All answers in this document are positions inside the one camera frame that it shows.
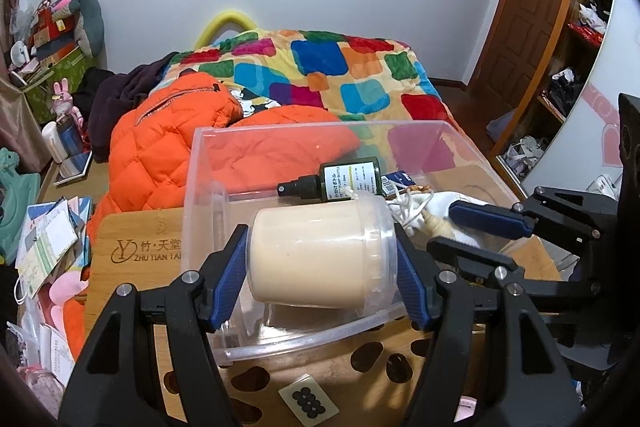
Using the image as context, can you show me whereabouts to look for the pink curtain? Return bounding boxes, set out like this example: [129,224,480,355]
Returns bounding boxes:
[0,0,51,178]

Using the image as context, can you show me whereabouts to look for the green dinosaur toy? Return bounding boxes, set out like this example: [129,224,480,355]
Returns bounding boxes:
[0,147,41,265]

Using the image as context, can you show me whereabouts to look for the white bottle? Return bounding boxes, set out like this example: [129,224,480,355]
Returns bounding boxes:
[41,122,68,164]

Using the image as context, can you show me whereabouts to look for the dark clothes on shelf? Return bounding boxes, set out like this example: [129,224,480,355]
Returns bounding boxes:
[547,68,583,115]

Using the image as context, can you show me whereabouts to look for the small dotted game tile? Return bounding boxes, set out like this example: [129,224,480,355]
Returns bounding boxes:
[278,374,339,420]

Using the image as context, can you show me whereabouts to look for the brown wooden door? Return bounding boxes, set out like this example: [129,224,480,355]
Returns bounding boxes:
[470,0,581,155]

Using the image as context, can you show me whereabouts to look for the dark purple clothing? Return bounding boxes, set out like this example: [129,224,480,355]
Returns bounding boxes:
[89,52,181,162]

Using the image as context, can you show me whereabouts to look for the orange puffer jacket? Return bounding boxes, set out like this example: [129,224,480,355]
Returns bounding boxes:
[62,73,361,358]

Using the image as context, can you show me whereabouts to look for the white cloth on shelf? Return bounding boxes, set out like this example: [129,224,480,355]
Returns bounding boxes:
[579,3,608,28]

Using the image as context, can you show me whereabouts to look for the patchwork plush toy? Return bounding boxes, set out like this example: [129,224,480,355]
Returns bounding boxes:
[27,0,83,52]

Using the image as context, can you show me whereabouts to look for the dark green spray bottle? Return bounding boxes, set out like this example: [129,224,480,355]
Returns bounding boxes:
[277,157,383,204]

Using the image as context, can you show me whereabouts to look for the white drawstring bag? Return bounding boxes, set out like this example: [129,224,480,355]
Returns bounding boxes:
[385,189,506,248]

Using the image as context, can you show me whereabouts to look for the wooden desktop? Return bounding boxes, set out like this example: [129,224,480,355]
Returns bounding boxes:
[84,164,563,427]

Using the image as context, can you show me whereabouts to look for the red cloth on shelf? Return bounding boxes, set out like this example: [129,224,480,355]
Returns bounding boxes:
[570,23,606,45]

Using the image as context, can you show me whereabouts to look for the clear jar with cream contents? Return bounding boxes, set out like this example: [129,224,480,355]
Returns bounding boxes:
[248,196,399,310]

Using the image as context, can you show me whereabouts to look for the yellow foam loop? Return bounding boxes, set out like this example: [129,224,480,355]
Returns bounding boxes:
[194,10,255,50]

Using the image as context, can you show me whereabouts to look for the colourful patchwork blanket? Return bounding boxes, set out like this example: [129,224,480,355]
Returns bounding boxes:
[165,28,461,168]

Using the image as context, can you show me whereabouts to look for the wooden shelf unit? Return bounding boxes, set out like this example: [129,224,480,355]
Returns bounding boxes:
[492,0,621,188]

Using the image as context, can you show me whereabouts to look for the pile of paper booklets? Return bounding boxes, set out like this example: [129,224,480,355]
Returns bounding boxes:
[15,197,93,303]

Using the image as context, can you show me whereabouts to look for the grey cloth on floor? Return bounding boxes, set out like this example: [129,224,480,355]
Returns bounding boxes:
[487,114,521,142]

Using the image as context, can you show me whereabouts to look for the white wardrobe with pink hearts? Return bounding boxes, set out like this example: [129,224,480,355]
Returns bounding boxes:
[520,0,640,202]

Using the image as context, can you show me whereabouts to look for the green patterned box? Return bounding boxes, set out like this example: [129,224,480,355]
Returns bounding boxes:
[20,47,98,125]

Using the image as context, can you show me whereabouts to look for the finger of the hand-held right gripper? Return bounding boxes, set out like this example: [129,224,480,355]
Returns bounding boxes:
[448,187,618,253]
[427,238,601,308]

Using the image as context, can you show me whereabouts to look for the white tablet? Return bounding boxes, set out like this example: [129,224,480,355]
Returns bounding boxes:
[52,150,94,186]

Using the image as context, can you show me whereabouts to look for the small blue packet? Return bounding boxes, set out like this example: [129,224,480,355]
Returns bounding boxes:
[382,172,416,195]

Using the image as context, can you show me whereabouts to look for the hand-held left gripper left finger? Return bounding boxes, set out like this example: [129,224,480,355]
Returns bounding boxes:
[59,224,249,427]

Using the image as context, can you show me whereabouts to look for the pink bunny toy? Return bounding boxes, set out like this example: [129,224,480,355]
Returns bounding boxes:
[51,78,83,118]

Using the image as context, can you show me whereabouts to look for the grey round cushion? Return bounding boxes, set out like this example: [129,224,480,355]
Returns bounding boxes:
[62,0,106,58]

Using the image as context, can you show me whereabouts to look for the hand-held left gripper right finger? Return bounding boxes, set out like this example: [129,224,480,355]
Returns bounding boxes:
[392,224,583,427]

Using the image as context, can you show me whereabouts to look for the blue bottle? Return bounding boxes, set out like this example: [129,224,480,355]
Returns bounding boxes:
[57,117,83,155]

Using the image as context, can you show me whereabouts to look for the clear plastic storage bin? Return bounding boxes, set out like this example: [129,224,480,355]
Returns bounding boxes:
[181,120,523,364]

